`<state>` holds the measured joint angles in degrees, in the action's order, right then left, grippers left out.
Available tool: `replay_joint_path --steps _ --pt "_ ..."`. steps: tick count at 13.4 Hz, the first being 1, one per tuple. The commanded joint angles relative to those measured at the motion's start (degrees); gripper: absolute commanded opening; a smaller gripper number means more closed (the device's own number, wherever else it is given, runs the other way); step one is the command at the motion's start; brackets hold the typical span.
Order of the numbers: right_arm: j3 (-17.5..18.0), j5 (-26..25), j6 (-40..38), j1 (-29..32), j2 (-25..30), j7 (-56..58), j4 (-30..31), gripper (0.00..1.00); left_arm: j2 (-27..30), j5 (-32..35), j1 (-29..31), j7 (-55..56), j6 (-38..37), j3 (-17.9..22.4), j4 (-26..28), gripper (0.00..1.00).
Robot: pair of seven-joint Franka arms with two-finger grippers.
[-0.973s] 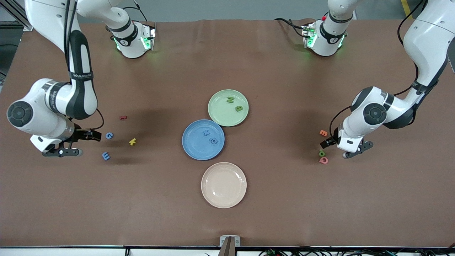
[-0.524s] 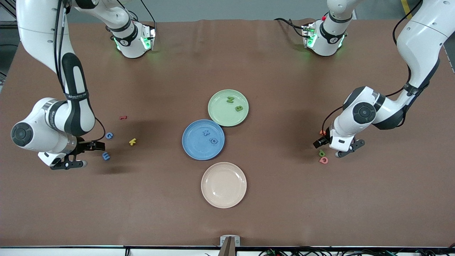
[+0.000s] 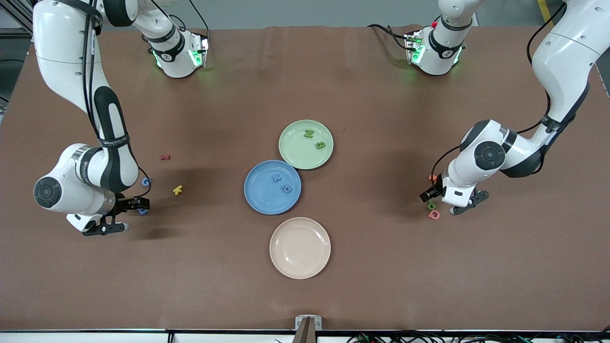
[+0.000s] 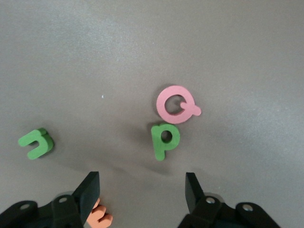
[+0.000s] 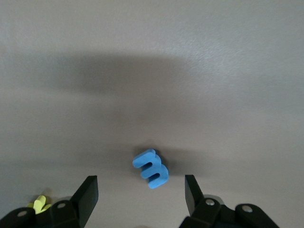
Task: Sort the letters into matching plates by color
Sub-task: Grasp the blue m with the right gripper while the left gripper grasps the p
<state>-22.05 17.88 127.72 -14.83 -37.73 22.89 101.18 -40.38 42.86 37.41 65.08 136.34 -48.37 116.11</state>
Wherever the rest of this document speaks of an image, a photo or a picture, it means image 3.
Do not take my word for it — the brown table cover mat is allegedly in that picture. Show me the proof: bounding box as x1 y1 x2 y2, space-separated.
0 25 610 332

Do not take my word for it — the blue plate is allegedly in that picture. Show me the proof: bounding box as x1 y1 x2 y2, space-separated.
244 160 302 215

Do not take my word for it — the green plate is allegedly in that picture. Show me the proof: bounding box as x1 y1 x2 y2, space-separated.
279 120 334 170

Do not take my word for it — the beige plate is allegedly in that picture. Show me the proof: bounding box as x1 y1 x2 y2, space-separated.
270 217 331 280

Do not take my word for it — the black arm base cable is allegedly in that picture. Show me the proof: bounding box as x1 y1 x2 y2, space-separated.
367 23 411 48

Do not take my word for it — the grey metal bracket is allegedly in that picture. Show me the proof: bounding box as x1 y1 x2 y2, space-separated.
295 315 323 331

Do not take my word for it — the beige camera post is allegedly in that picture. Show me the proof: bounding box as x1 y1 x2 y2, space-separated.
292 318 317 343

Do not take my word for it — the aluminium frame profile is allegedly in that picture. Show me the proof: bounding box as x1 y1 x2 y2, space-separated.
0 0 35 42

